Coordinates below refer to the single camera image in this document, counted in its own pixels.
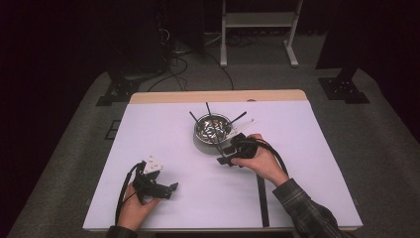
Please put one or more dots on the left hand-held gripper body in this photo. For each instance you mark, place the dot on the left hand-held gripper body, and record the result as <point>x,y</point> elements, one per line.
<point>147,185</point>

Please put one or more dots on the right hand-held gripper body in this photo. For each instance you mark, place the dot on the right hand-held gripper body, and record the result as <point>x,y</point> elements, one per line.
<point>242,147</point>

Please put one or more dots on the round metal bowl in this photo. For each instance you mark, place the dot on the round metal bowl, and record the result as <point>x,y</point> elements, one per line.
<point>201,134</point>

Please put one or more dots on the person's right hand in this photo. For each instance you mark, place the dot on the person's right hand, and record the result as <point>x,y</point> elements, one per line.
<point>264,163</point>

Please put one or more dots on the person's left hand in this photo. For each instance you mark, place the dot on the person's left hand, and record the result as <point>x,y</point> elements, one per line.
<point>133,211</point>

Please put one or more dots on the white table mat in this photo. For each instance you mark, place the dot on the white table mat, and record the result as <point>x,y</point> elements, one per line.
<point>198,191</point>

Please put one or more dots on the black spoon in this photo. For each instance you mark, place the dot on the black spoon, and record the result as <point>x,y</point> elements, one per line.
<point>240,116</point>

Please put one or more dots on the black stand base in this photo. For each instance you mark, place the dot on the black stand base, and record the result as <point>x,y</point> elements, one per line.
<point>119,91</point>
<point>343,89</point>

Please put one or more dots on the white metal stand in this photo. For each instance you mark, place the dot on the white metal stand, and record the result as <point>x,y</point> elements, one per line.
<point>261,19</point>

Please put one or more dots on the dark equipment cabinet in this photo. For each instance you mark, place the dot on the dark equipment cabinet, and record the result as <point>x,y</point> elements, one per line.
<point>185,23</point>

